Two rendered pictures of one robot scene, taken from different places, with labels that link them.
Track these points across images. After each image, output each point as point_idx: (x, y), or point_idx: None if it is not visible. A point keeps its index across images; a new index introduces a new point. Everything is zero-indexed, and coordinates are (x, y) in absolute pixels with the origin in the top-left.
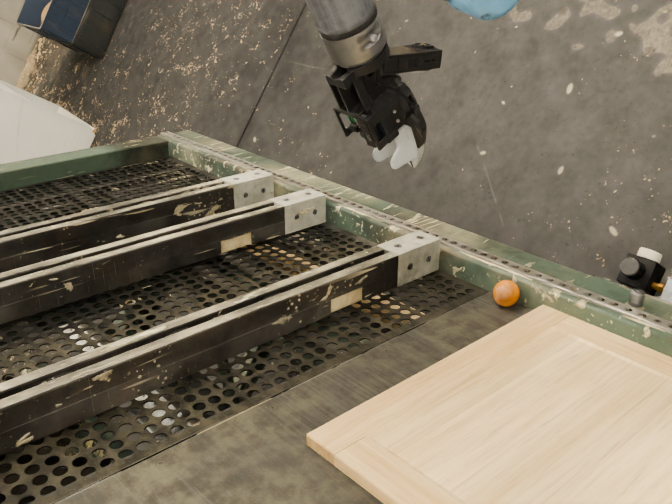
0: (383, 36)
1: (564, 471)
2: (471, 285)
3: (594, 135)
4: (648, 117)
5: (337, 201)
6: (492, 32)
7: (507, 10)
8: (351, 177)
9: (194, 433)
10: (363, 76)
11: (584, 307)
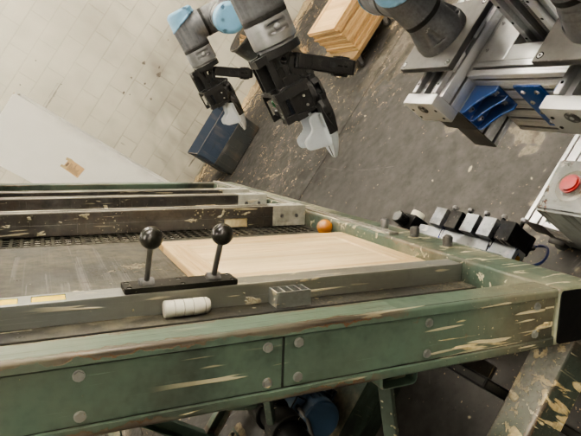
0: (211, 54)
1: (265, 259)
2: (316, 229)
3: (479, 195)
4: (511, 182)
5: (272, 198)
6: (433, 140)
7: (236, 28)
8: None
9: (113, 242)
10: (205, 74)
11: (354, 227)
